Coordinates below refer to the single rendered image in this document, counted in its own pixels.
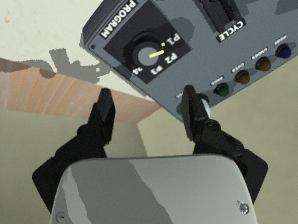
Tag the dark grey control console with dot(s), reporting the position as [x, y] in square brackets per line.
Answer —
[254, 39]

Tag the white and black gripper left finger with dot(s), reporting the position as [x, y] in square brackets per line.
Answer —
[90, 141]

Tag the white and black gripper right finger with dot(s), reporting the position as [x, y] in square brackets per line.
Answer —
[208, 137]

